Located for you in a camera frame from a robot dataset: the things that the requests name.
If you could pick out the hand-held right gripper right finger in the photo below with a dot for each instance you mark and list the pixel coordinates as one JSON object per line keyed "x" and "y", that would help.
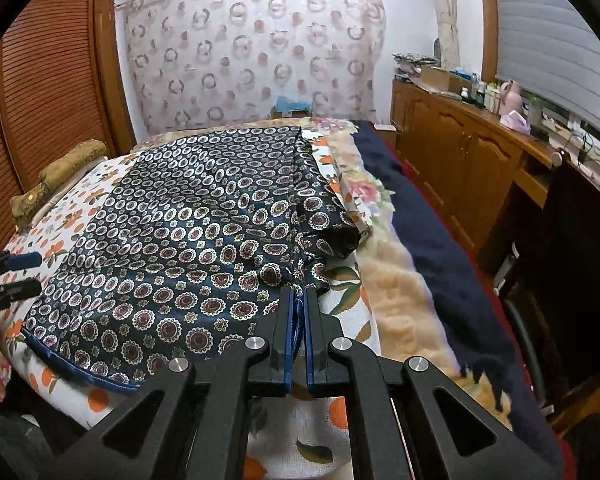
{"x": 310, "y": 355}

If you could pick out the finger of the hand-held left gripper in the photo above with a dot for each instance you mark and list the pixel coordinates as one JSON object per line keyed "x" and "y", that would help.
{"x": 15, "y": 291}
{"x": 22, "y": 260}

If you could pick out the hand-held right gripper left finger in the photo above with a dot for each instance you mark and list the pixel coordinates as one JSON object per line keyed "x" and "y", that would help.
{"x": 287, "y": 350}

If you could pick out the navy patterned satin garment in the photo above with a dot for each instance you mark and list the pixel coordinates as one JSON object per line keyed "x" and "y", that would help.
{"x": 180, "y": 220}

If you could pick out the orange fruit print bedsheet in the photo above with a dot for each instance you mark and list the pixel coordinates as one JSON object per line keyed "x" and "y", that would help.
{"x": 65, "y": 210}

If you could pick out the olive patterned pillow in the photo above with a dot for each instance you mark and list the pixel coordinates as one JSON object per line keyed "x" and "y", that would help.
{"x": 65, "y": 165}

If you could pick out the floral plush blanket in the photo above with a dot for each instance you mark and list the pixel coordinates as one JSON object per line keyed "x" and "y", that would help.
{"x": 405, "y": 300}

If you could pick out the wooden louvered wardrobe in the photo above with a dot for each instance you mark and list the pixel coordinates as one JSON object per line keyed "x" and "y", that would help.
{"x": 45, "y": 85}

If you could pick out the navy blue blanket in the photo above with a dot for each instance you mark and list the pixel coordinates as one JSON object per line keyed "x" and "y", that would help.
{"x": 430, "y": 220}

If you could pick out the wooden sideboard cabinet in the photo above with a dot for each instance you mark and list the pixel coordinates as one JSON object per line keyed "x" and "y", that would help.
{"x": 460, "y": 160}

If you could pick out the blue item by curtain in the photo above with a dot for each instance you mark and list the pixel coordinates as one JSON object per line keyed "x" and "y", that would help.
{"x": 292, "y": 102}

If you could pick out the black chair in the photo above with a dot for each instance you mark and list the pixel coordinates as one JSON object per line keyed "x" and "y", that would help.
{"x": 580, "y": 240}

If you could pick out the open cardboard box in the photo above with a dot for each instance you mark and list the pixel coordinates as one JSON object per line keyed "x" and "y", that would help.
{"x": 440, "y": 77}

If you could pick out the pile of folded fabrics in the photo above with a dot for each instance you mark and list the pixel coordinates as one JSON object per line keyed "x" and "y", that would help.
{"x": 410, "y": 62}

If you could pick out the pink tissue pack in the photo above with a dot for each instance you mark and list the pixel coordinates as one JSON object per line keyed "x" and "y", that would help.
{"x": 516, "y": 121}

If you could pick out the group of small toiletry bottles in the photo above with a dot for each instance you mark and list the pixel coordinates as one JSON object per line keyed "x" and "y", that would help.
{"x": 485, "y": 95}

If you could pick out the pink jug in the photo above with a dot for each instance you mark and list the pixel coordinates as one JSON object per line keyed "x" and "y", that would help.
{"x": 511, "y": 97}

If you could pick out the green bottle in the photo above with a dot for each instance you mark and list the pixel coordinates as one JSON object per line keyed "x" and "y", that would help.
{"x": 535, "y": 107}

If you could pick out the white window blind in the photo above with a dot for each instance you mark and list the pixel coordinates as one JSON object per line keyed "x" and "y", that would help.
{"x": 545, "y": 25}

